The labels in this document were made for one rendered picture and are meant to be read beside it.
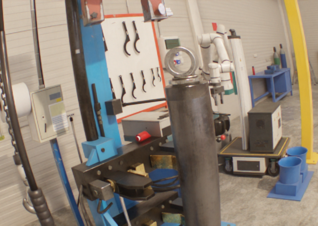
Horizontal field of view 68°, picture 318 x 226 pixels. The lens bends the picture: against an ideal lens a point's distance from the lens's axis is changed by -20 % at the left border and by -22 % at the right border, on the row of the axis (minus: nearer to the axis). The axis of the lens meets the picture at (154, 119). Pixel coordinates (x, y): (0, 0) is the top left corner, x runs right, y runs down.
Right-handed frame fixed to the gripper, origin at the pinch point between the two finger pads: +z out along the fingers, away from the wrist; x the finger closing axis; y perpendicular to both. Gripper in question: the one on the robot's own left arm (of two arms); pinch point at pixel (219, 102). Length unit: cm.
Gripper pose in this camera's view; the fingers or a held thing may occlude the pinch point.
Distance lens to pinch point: 248.2
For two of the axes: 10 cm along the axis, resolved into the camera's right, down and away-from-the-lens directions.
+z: 1.7, 9.6, 2.1
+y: 5.2, 0.9, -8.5
